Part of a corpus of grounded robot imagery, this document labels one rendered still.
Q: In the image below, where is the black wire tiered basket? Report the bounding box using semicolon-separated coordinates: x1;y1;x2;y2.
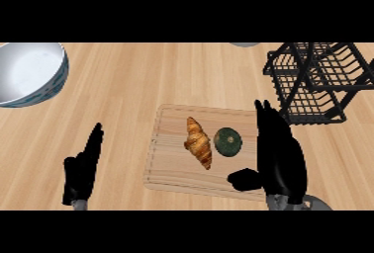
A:
261;42;374;127

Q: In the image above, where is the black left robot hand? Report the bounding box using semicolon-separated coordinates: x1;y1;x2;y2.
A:
61;122;104;207

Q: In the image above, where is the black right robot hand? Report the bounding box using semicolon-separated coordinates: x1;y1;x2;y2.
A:
226;99;310;206

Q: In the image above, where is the white bowl with teal pattern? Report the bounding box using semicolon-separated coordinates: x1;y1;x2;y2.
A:
0;42;69;109

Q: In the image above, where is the grey round object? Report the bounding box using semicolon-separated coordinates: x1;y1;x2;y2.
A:
227;42;263;48

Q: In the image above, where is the golden brown croissant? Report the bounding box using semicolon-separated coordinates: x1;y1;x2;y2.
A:
183;116;212;171

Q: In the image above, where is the pale wooden cutting board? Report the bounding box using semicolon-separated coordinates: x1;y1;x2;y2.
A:
141;103;268;203

